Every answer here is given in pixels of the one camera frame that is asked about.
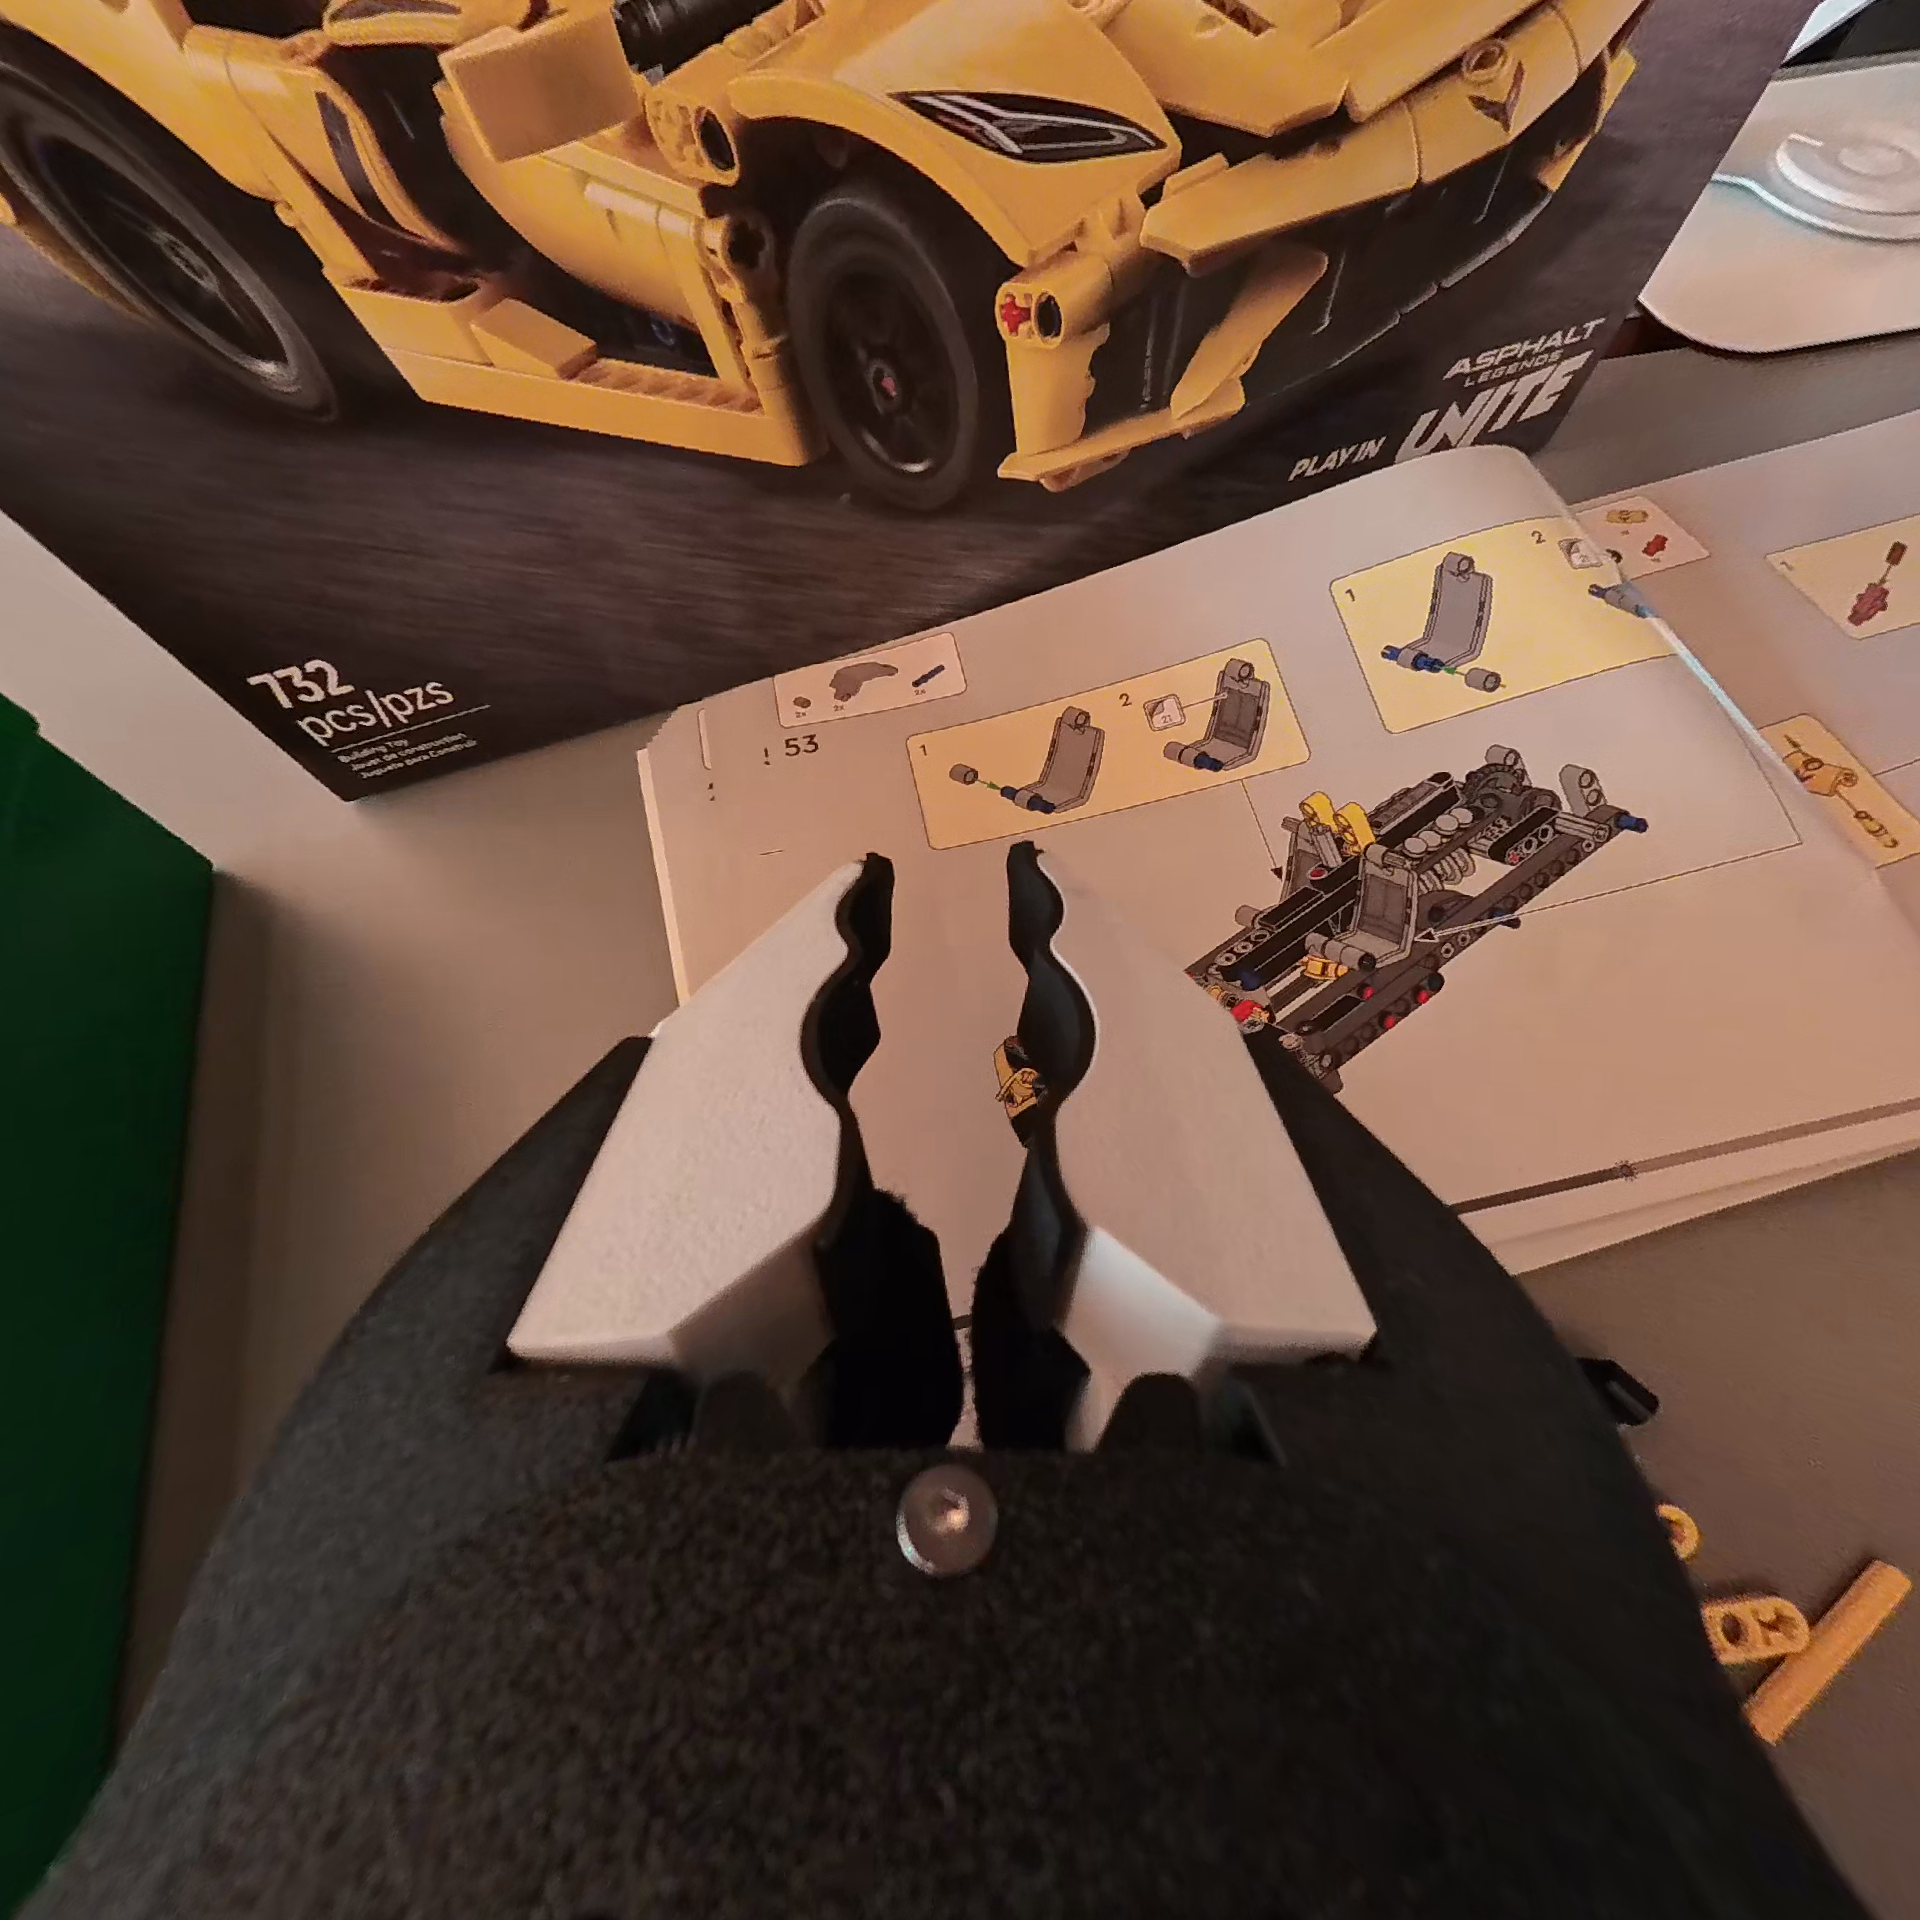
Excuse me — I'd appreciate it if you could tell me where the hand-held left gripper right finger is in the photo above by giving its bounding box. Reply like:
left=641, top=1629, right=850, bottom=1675
left=970, top=840, right=1382, bottom=1455

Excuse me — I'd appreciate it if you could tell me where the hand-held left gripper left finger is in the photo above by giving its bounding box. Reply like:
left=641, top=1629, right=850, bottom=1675
left=505, top=850, right=962, bottom=1455

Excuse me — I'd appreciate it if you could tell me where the lego instruction booklet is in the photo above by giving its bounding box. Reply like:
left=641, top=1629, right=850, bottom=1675
left=635, top=448, right=1920, bottom=1280

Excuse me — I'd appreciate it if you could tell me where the lego set box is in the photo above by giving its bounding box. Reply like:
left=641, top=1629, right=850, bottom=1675
left=0, top=0, right=1825, bottom=808

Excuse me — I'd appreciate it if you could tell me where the pile of yellow lego pieces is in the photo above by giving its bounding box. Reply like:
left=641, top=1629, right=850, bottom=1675
left=1575, top=1353, right=1917, bottom=1746

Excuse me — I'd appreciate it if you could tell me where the white document stand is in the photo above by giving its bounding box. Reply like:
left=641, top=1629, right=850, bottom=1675
left=1631, top=61, right=1920, bottom=358

